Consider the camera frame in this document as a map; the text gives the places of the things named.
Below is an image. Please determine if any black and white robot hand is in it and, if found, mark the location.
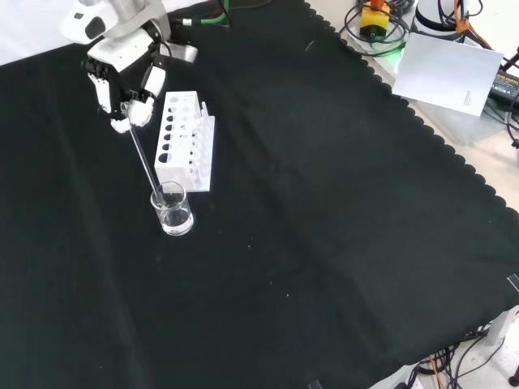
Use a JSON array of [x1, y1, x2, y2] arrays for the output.
[[58, 2, 168, 135]]

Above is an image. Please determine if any glass stirring rod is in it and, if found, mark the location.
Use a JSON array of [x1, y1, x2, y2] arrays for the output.
[[128, 120, 164, 206]]

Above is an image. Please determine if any white test tube rack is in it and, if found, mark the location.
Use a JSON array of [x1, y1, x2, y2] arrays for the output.
[[153, 91, 217, 193]]

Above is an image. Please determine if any clear glass beaker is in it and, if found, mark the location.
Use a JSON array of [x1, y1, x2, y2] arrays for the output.
[[149, 180, 195, 237]]

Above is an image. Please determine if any black bench cloth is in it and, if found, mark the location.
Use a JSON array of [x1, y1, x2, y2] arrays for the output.
[[0, 0, 519, 389]]

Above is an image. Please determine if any yellow stop button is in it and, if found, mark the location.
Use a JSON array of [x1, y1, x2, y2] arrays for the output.
[[358, 0, 392, 38]]

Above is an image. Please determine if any pale board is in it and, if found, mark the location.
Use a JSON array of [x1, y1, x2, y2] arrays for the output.
[[392, 32, 505, 118]]

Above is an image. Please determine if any black power adapter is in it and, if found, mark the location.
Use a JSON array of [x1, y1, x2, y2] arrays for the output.
[[487, 69, 519, 103]]

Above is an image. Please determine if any green cable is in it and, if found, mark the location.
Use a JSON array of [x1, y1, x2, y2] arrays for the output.
[[181, 0, 233, 30]]

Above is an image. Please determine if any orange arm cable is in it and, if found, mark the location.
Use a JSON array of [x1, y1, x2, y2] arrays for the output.
[[453, 0, 495, 50]]

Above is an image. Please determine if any black cable bundle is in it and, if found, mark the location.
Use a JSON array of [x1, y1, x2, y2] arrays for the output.
[[416, 330, 510, 389]]

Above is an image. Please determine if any grey metal table frame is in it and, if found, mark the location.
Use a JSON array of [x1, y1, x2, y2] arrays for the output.
[[487, 306, 519, 346]]

